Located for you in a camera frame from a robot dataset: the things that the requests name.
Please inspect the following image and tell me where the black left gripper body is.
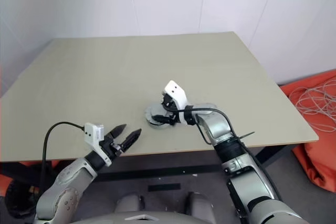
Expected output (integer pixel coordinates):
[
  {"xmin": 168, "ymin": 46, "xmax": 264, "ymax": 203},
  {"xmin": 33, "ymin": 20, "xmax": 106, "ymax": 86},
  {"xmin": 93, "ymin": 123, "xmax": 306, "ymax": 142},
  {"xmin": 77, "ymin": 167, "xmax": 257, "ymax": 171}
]
[{"xmin": 101, "ymin": 136, "xmax": 127, "ymax": 161}]

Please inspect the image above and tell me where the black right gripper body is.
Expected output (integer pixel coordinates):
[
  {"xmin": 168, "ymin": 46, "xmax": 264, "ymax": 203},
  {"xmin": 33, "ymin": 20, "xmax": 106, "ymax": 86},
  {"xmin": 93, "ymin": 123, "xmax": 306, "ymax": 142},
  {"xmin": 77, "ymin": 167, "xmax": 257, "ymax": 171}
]
[{"xmin": 165, "ymin": 94, "xmax": 181, "ymax": 126}]

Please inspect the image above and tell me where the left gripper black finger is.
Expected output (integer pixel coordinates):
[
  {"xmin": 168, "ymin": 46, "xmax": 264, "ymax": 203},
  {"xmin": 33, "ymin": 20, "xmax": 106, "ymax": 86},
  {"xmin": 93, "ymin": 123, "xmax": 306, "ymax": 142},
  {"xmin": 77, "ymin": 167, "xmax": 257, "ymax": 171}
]
[
  {"xmin": 109, "ymin": 123, "xmax": 128, "ymax": 139},
  {"xmin": 121, "ymin": 129, "xmax": 142, "ymax": 154}
]

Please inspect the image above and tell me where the grey round motor lid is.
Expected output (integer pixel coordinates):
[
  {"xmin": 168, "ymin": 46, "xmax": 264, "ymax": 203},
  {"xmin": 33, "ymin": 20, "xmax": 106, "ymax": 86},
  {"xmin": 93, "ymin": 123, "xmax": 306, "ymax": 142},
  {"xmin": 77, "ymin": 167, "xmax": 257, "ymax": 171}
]
[{"xmin": 145, "ymin": 103, "xmax": 174, "ymax": 126}]

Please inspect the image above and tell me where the grey rounded shape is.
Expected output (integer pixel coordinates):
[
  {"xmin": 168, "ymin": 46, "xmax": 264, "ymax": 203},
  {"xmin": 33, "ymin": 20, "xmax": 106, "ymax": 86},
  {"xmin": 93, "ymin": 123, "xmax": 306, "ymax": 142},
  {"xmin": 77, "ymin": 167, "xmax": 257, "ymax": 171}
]
[
  {"xmin": 184, "ymin": 190, "xmax": 214, "ymax": 216},
  {"xmin": 113, "ymin": 194, "xmax": 146, "ymax": 214}
]

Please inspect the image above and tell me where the silver robot torso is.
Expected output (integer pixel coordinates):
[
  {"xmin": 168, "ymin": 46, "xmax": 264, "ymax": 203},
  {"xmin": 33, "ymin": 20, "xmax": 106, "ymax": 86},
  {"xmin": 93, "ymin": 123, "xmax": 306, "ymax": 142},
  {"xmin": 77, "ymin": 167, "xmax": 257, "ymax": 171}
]
[{"xmin": 78, "ymin": 209, "xmax": 211, "ymax": 224}]

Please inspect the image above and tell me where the black bag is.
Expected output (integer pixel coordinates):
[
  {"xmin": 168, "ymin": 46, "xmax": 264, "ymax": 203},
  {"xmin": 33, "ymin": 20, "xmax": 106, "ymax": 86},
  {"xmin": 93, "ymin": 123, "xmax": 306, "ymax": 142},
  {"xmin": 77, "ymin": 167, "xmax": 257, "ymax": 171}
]
[{"xmin": 5, "ymin": 179, "xmax": 43, "ymax": 219}]

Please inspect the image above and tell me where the orange cloth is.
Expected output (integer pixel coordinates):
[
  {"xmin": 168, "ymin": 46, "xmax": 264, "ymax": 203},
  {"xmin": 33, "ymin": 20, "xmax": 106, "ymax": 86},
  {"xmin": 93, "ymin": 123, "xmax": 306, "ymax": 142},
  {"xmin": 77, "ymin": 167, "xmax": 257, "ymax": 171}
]
[{"xmin": 0, "ymin": 161, "xmax": 60, "ymax": 199}]

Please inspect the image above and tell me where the orange bean bag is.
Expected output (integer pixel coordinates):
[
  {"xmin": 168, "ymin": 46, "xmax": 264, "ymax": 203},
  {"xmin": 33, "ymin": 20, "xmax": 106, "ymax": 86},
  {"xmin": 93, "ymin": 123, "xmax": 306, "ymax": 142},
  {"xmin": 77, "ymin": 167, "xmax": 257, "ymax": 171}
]
[{"xmin": 278, "ymin": 68, "xmax": 336, "ymax": 190}]

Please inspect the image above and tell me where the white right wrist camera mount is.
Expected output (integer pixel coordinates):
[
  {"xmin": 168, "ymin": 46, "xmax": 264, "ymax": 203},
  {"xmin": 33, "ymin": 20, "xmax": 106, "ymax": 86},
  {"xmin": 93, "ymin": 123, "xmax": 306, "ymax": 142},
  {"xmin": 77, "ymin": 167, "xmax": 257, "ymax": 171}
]
[{"xmin": 162, "ymin": 80, "xmax": 188, "ymax": 125}]

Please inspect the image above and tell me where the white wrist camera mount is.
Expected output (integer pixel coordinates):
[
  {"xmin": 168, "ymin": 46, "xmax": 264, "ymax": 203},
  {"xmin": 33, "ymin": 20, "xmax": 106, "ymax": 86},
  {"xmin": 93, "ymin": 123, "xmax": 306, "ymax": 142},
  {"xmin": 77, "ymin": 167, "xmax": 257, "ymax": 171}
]
[
  {"xmin": 162, "ymin": 80, "xmax": 188, "ymax": 125},
  {"xmin": 83, "ymin": 122, "xmax": 112, "ymax": 167}
]

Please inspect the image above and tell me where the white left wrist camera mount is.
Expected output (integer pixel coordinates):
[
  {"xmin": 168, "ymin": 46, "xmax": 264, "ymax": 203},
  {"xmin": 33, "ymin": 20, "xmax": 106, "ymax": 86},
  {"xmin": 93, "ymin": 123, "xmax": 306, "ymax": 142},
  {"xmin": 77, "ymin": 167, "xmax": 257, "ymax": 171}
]
[{"xmin": 83, "ymin": 122, "xmax": 112, "ymax": 167}]

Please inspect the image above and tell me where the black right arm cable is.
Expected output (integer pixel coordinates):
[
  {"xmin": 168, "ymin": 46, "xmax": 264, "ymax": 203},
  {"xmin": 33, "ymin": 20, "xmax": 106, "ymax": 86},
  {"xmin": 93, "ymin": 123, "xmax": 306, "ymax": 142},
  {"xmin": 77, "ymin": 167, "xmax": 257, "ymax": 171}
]
[{"xmin": 167, "ymin": 106, "xmax": 279, "ymax": 201}]

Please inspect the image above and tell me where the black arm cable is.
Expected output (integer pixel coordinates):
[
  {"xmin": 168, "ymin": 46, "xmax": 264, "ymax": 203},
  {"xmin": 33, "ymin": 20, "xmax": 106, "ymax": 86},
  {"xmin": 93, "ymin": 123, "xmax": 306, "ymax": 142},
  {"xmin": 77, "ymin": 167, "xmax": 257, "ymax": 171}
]
[
  {"xmin": 167, "ymin": 106, "xmax": 279, "ymax": 201},
  {"xmin": 41, "ymin": 121, "xmax": 86, "ymax": 198}
]

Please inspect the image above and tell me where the black table frame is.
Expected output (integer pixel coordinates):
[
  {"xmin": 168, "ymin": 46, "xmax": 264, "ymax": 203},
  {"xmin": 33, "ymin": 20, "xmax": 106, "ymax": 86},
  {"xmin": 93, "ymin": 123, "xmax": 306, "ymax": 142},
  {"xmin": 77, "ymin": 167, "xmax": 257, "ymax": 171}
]
[{"xmin": 0, "ymin": 144, "xmax": 305, "ymax": 183}]

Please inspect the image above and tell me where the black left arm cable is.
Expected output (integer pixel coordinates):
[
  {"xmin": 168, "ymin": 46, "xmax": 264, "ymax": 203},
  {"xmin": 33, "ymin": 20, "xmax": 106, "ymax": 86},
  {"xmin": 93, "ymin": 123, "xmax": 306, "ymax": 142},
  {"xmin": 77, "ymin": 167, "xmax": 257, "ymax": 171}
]
[{"xmin": 41, "ymin": 121, "xmax": 86, "ymax": 198}]

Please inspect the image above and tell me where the thin cable tie strip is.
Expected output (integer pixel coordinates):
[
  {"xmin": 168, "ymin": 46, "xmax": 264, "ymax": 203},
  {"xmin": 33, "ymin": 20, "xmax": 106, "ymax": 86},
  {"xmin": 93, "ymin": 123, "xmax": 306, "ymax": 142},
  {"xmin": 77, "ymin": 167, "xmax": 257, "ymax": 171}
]
[{"xmin": 239, "ymin": 131, "xmax": 256, "ymax": 140}]

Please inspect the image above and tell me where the grey coiled cable bundle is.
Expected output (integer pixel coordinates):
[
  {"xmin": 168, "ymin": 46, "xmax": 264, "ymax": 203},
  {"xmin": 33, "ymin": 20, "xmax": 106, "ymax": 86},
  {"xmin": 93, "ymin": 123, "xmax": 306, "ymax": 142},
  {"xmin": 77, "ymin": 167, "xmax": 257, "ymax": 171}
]
[{"xmin": 287, "ymin": 73, "xmax": 336, "ymax": 132}]

